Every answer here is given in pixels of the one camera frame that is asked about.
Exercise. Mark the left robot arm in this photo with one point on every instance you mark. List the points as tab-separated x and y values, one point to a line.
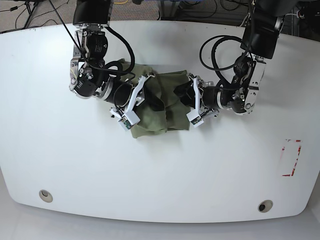
238	83

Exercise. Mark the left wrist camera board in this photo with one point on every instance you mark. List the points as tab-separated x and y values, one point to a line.
195	118

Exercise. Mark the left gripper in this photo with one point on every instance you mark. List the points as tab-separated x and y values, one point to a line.
200	95

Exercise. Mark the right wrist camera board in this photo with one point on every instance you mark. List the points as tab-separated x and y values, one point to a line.
128	121

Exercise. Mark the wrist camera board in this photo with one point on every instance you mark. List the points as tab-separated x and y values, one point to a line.
195	118
128	121

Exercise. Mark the red tape rectangle marking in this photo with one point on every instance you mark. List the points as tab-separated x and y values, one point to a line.
289	157

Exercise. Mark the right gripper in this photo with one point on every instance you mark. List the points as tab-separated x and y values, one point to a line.
126	92

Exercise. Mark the green t-shirt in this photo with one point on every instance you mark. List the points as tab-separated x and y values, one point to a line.
173	118

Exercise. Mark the right table cable grommet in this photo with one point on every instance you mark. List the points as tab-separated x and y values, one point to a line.
265	206

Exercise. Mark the table cable grommet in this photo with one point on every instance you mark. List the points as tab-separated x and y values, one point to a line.
265	206
45	196

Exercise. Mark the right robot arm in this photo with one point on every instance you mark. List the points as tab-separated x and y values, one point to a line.
91	76

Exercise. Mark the black tripod stand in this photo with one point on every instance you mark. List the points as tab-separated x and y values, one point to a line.
31	6

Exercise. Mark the left table cable grommet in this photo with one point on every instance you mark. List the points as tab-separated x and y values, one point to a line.
45	196

